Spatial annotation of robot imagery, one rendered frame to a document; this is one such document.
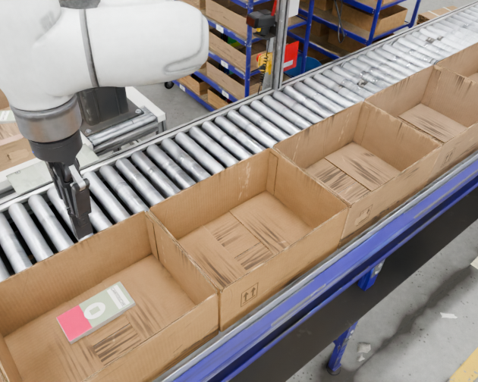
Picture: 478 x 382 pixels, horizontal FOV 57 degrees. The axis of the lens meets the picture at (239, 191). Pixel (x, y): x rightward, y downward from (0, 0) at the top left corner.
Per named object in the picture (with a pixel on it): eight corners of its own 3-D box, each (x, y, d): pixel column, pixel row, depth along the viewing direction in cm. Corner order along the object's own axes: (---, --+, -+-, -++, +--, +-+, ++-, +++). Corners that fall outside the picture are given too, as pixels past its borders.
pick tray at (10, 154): (36, 98, 190) (29, 77, 183) (74, 142, 169) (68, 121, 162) (-34, 121, 177) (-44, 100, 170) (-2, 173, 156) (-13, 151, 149)
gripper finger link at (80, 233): (83, 203, 79) (86, 205, 78) (91, 230, 84) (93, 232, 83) (67, 211, 77) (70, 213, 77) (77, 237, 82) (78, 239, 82)
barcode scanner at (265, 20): (242, 36, 183) (246, 10, 176) (263, 32, 190) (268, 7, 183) (253, 42, 179) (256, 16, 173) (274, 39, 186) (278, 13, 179)
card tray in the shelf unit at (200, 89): (169, 71, 328) (168, 59, 321) (203, 60, 342) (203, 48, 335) (199, 95, 306) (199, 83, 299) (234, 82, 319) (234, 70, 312)
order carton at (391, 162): (352, 141, 153) (363, 98, 141) (424, 188, 137) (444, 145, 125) (266, 189, 135) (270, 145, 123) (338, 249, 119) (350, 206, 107)
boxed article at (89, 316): (58, 320, 101) (55, 317, 100) (121, 284, 109) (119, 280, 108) (71, 345, 97) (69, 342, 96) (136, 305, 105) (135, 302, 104)
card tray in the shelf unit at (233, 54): (207, 45, 274) (206, 29, 267) (246, 33, 287) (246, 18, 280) (246, 73, 251) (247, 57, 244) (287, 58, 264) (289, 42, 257)
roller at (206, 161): (183, 137, 181) (182, 127, 178) (266, 211, 153) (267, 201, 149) (172, 142, 179) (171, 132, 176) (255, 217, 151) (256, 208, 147)
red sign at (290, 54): (295, 66, 208) (298, 40, 199) (296, 67, 207) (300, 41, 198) (269, 76, 201) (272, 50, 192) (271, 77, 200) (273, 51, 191)
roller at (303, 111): (277, 96, 205) (278, 86, 202) (364, 153, 177) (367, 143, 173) (268, 99, 203) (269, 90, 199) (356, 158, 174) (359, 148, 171)
